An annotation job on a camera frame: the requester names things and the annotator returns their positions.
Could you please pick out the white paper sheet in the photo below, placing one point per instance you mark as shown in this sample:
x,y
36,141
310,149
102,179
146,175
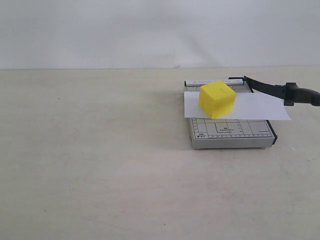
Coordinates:
x,y
247,106

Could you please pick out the black cutter blade lever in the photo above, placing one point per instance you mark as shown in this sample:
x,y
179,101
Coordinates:
x,y
290,92

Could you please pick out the yellow cube block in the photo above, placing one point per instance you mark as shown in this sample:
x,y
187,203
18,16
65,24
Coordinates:
x,y
216,99

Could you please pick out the grey paper cutter base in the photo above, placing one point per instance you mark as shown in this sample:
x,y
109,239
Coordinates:
x,y
231,133

